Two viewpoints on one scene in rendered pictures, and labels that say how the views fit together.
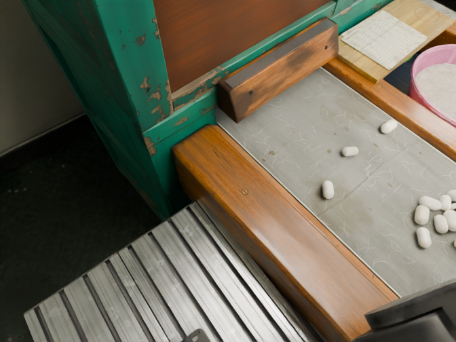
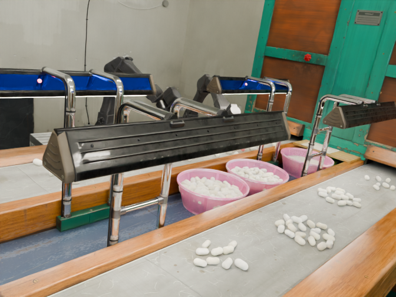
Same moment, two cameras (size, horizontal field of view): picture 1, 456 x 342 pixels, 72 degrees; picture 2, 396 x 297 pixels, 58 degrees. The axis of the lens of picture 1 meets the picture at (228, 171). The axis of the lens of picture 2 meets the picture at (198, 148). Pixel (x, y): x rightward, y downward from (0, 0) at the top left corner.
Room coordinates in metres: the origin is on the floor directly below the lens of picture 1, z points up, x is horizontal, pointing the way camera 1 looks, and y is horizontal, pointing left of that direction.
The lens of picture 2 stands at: (-0.20, -2.22, 1.27)
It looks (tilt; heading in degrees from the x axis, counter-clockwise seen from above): 17 degrees down; 84
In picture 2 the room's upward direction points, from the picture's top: 9 degrees clockwise
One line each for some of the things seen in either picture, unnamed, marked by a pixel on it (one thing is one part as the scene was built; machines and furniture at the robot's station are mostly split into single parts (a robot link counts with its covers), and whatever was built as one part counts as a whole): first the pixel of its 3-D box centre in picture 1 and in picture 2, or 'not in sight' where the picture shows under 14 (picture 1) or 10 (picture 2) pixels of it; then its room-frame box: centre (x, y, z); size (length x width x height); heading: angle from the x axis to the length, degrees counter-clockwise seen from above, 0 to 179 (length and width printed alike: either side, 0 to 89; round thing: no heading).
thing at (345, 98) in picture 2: not in sight; (336, 148); (0.53, -0.80, 0.90); 0.20 x 0.19 x 0.45; 42
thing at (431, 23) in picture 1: (391, 34); (326, 150); (0.68, -0.39, 0.77); 0.33 x 0.15 x 0.01; 132
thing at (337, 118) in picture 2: not in sight; (368, 112); (0.59, -0.86, 1.08); 0.62 x 0.08 x 0.07; 42
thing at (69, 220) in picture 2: not in sight; (79, 145); (-0.46, -1.16, 0.90); 0.20 x 0.19 x 0.45; 42
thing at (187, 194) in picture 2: not in sight; (211, 194); (-0.01, -1.02, 0.72); 0.27 x 0.27 x 0.10
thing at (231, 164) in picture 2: not in sight; (254, 180); (0.20, -0.83, 0.72); 0.27 x 0.27 x 0.10
